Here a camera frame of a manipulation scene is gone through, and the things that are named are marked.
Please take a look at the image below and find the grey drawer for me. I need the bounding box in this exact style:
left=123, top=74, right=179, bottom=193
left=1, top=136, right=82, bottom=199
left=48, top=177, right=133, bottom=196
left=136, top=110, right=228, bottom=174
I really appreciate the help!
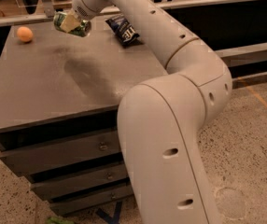
left=31, top=162, right=127, bottom=201
left=49, top=183, right=134, bottom=216
left=0, top=130, right=119, bottom=176

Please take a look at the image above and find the grey drawer cabinet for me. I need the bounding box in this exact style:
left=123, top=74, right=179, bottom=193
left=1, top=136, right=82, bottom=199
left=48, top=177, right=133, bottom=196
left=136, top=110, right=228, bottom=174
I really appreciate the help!
left=0, top=17, right=164, bottom=204

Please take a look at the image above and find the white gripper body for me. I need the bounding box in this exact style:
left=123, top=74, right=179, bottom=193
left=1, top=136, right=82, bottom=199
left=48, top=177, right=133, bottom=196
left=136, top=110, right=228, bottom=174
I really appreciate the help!
left=72, top=0, right=105, bottom=21

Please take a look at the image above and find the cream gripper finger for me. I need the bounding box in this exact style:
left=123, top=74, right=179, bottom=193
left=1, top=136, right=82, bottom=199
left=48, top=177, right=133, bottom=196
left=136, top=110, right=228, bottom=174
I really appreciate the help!
left=60, top=13, right=80, bottom=33

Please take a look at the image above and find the middle grey drawer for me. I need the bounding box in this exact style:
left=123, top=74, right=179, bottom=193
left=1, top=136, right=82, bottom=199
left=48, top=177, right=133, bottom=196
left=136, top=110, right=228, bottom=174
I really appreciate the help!
left=31, top=162, right=127, bottom=201

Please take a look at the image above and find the top grey drawer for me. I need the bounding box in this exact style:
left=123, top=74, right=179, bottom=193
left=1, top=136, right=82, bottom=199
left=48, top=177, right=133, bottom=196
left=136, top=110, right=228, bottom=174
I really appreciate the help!
left=0, top=130, right=119, bottom=176

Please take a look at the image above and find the blue tape on floor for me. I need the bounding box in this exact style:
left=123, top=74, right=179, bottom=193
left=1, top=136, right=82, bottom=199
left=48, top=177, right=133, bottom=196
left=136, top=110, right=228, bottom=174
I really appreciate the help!
left=95, top=201, right=123, bottom=224

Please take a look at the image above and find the grey metal railing frame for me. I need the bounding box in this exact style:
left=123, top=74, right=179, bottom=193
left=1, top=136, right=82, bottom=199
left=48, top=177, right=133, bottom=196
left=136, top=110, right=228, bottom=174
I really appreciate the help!
left=0, top=0, right=267, bottom=89

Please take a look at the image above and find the orange fruit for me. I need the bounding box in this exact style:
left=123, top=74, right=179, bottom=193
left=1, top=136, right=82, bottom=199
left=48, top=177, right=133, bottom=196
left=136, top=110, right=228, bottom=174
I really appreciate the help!
left=17, top=26, right=34, bottom=43

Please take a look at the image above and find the bottom grey drawer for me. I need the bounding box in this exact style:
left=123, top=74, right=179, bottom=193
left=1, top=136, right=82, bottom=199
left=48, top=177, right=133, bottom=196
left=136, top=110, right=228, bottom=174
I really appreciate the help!
left=49, top=183, right=134, bottom=216

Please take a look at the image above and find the green object on floor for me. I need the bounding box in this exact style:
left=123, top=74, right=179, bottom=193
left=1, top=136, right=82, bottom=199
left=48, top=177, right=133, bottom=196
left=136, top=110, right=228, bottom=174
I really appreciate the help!
left=45, top=217, right=75, bottom=224

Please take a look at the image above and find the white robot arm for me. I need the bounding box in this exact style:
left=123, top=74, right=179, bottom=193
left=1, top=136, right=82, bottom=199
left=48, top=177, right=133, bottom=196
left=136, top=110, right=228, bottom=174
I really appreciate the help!
left=63, top=0, right=232, bottom=224

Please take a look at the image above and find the dark blue chip bag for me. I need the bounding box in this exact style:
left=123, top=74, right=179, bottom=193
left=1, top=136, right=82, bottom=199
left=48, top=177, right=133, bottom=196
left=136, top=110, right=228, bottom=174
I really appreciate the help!
left=105, top=14, right=139, bottom=46

